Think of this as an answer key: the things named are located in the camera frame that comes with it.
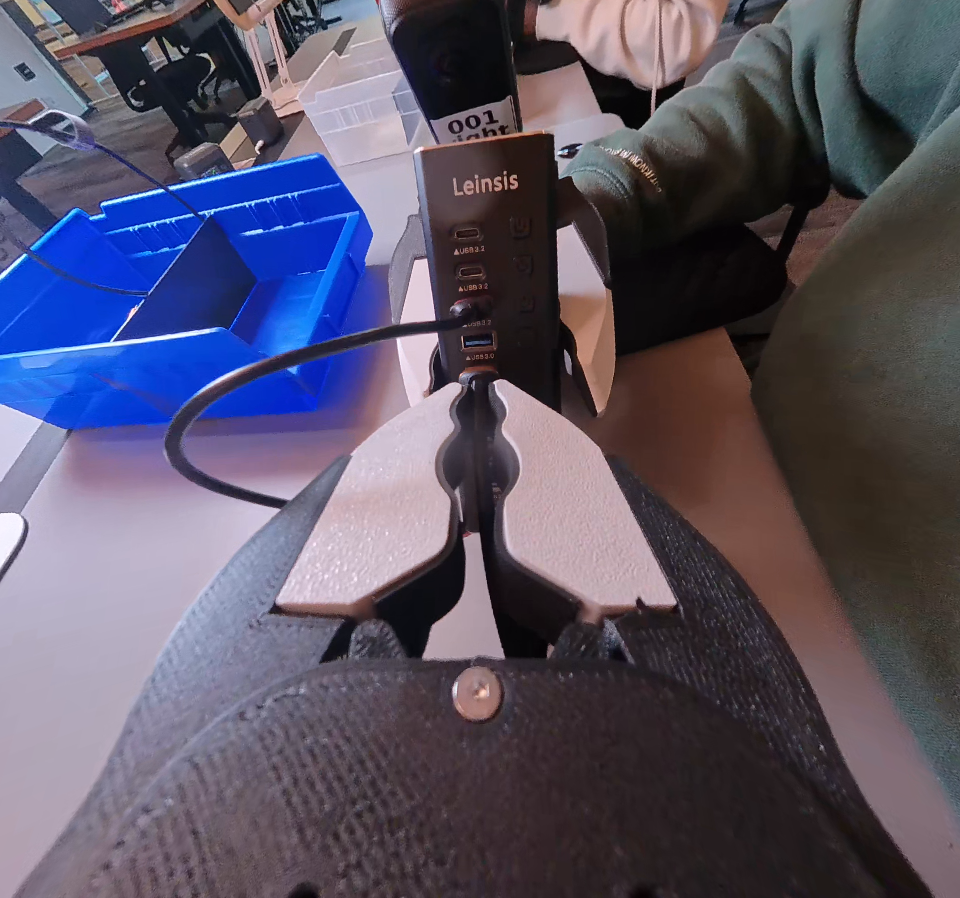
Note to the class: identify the person's right forearm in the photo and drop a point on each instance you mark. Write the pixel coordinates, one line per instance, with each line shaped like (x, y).
(750, 110)

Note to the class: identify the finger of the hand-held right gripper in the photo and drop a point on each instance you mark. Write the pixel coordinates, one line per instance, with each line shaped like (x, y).
(412, 358)
(592, 343)

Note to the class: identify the beige cloth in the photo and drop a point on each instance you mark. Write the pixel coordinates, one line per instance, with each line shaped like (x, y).
(637, 12)

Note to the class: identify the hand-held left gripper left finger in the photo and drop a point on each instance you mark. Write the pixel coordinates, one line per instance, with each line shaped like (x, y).
(367, 530)

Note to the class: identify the small grey box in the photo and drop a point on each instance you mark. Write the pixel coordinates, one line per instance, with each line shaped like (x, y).
(259, 121)
(202, 161)

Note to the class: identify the long wooden desk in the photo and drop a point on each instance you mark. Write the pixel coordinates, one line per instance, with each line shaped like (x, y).
(135, 20)

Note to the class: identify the white stand base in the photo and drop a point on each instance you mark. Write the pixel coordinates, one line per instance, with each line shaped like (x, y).
(9, 545)

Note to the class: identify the black office chair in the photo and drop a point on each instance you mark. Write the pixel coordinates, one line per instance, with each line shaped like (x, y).
(67, 1)

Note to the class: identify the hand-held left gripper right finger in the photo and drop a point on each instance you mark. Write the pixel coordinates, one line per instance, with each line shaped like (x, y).
(585, 523)

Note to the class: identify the blue plastic bin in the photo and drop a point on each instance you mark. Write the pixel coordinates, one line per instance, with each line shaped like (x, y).
(187, 373)

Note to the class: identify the clear plastic container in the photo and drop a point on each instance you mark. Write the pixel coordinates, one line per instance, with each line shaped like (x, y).
(352, 117)

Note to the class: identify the black bin divider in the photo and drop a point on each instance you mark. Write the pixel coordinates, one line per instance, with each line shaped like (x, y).
(195, 283)

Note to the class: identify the black desk grommet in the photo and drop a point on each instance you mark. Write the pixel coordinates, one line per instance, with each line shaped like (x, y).
(570, 151)

